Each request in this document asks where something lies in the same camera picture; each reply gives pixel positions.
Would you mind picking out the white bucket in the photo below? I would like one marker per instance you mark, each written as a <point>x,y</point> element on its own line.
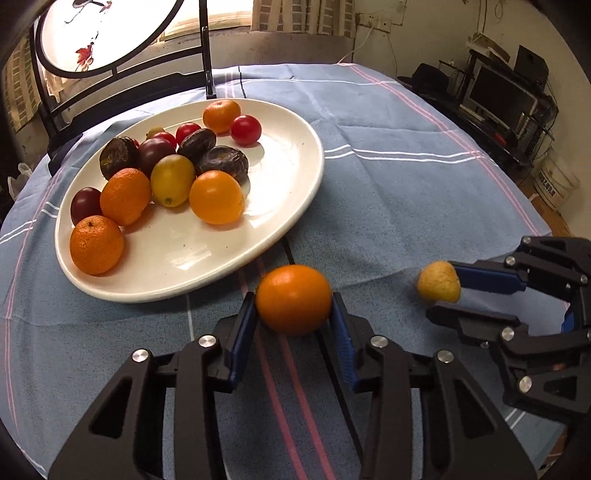
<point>556,177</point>

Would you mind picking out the large wrinkled passion fruit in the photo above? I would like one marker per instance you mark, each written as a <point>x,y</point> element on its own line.
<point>119,158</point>

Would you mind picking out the brick pattern curtain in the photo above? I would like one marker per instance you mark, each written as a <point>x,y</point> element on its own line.
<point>300,16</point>
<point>23,87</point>

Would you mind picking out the black computer desk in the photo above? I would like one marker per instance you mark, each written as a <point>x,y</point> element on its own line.
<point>508,141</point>

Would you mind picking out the white plastic bag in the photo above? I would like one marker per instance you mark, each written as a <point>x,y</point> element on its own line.
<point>21,177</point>

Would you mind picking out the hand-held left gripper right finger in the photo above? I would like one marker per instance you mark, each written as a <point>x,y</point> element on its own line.
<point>344,341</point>

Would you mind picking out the computer monitor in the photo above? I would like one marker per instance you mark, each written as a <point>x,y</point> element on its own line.
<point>501,94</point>

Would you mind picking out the mandarin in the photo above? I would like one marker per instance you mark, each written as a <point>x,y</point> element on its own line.
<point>222,116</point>
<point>125,196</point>
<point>96,244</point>

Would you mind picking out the yellow-orange citrus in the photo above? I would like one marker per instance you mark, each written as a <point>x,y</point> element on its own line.
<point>216,197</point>

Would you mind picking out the cardboard box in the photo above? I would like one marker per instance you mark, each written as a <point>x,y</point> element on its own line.
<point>485,41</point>

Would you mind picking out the black speaker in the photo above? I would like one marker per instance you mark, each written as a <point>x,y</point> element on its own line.
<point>531,64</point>

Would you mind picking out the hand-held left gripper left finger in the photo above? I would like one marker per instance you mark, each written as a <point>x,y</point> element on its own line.
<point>242,341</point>

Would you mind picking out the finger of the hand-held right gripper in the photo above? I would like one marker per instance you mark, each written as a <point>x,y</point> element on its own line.
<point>489,279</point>
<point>475,319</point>

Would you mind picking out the wall socket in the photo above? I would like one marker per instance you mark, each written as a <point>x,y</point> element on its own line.
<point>374,21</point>

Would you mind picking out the black chair with round back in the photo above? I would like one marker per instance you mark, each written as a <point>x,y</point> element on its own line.
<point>106,41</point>

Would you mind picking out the yellow-green lime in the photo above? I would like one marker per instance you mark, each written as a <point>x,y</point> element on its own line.
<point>438,281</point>

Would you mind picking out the small green fruit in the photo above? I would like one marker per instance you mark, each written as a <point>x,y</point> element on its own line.
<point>155,132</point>

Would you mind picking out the smooth orange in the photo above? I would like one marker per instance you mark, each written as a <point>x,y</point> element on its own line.
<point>293,299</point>

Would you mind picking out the black hat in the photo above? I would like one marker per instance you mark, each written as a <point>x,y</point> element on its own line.
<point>427,76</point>

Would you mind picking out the yellow lemon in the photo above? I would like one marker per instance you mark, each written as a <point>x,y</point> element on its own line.
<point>172,180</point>

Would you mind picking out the small red tomato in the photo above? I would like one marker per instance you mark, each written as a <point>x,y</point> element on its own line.
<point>165,137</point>

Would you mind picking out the white oval plate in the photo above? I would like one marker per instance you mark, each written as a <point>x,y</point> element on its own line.
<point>184,251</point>

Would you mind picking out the blue striped tablecloth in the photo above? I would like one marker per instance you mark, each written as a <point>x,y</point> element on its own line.
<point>392,184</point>

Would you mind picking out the dark purple plum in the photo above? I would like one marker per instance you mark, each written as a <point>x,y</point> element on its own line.
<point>86,204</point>
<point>156,154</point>

